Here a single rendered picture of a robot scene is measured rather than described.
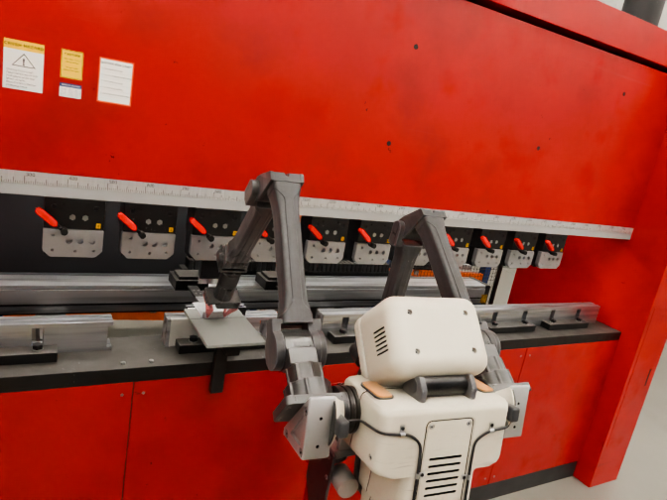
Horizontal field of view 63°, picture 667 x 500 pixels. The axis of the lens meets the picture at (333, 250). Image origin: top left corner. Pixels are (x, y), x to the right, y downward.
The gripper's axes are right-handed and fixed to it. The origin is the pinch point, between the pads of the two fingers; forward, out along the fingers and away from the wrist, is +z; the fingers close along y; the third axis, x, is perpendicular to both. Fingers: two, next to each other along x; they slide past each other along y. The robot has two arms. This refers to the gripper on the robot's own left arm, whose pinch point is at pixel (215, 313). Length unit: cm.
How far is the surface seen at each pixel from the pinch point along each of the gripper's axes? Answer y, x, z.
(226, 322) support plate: -2.9, 3.4, 0.3
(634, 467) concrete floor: -265, 54, 88
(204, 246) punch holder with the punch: 4.3, -14.6, -15.3
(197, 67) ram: 13, -38, -61
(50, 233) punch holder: 47, -15, -17
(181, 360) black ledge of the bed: 9.8, 8.4, 11.7
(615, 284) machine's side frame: -216, -11, -2
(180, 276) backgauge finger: 4.4, -27.7, 12.2
